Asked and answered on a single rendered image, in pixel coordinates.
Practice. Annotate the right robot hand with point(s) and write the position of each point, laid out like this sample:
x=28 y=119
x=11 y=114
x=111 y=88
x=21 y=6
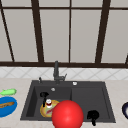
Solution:
x=93 y=115

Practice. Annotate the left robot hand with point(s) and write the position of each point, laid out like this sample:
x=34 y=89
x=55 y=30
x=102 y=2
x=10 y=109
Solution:
x=44 y=95

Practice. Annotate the small white red thing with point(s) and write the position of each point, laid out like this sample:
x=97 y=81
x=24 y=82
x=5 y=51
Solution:
x=49 y=103

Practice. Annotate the yellow plate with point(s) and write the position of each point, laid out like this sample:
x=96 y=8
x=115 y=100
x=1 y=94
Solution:
x=44 y=110

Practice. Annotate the black sink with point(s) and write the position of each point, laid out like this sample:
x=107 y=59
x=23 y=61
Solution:
x=86 y=100

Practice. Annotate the red ball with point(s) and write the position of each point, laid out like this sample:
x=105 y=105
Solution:
x=67 y=115

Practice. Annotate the black tap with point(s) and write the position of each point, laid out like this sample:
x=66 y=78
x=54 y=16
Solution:
x=56 y=71

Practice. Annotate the dark rimmed plate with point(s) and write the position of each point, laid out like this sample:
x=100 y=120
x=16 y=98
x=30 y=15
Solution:
x=125 y=111

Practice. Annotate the green vegetable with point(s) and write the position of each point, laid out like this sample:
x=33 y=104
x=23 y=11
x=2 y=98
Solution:
x=8 y=91

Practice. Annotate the long brown food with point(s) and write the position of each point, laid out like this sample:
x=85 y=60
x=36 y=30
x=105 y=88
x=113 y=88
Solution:
x=6 y=105

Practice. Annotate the blue plate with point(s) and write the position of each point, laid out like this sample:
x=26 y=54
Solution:
x=6 y=111

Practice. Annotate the dark framed window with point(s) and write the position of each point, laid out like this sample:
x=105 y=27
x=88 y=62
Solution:
x=53 y=30

